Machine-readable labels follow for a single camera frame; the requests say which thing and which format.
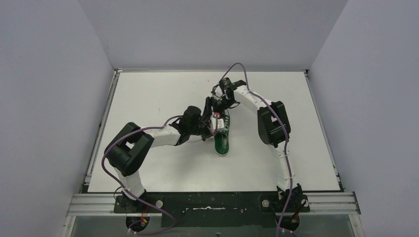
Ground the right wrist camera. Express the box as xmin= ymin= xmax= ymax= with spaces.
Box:
xmin=218 ymin=77 xmax=232 ymax=91

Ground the green canvas sneaker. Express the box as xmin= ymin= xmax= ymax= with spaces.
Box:
xmin=214 ymin=111 xmax=230 ymax=156

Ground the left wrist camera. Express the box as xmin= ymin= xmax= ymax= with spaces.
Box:
xmin=210 ymin=113 xmax=225 ymax=132

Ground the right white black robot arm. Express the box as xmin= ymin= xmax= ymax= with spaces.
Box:
xmin=201 ymin=78 xmax=310 ymax=212

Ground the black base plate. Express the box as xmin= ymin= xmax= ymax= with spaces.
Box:
xmin=113 ymin=191 xmax=312 ymax=229

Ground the aluminium front rail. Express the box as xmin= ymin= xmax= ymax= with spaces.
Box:
xmin=66 ymin=192 xmax=361 ymax=216

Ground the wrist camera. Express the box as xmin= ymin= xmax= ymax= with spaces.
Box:
xmin=210 ymin=113 xmax=225 ymax=132
xmin=218 ymin=77 xmax=232 ymax=91

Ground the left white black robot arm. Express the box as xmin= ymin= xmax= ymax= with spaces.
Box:
xmin=101 ymin=106 xmax=227 ymax=212

